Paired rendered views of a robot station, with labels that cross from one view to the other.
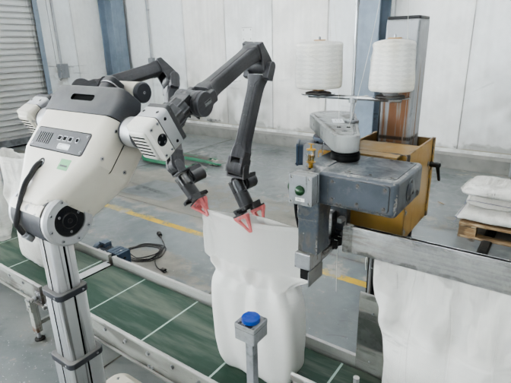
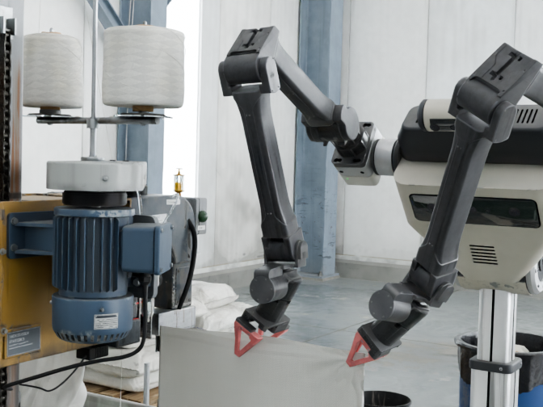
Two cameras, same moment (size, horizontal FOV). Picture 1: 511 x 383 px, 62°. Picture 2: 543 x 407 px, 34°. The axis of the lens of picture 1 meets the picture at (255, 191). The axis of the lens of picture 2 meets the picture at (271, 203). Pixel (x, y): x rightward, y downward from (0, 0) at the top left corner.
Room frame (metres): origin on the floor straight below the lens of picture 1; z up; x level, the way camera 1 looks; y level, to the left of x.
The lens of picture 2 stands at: (3.35, -0.11, 1.43)
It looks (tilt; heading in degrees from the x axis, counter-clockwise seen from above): 3 degrees down; 176
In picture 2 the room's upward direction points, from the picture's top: 2 degrees clockwise
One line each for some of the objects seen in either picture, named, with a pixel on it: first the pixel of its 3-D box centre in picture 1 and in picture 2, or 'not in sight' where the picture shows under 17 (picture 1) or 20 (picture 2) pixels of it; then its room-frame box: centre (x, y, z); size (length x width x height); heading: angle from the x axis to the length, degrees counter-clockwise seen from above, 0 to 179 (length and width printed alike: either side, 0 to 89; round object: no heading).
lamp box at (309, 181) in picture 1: (303, 188); (189, 215); (1.16, -0.14, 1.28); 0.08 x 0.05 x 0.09; 54
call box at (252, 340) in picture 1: (251, 327); not in sight; (1.16, 0.02, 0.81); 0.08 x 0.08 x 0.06; 54
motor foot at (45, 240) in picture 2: not in sight; (48, 235); (1.66, -0.40, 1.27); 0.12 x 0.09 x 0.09; 144
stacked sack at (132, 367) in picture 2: not in sight; (145, 352); (-1.58, -0.41, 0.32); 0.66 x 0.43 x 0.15; 146
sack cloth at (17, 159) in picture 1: (33, 207); not in sight; (2.51, 1.40, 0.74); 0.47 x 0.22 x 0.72; 52
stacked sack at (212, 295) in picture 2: not in sight; (180, 291); (-2.22, -0.24, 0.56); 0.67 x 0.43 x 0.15; 54
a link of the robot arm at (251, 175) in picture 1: (242, 175); (277, 270); (1.58, 0.05, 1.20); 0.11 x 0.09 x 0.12; 146
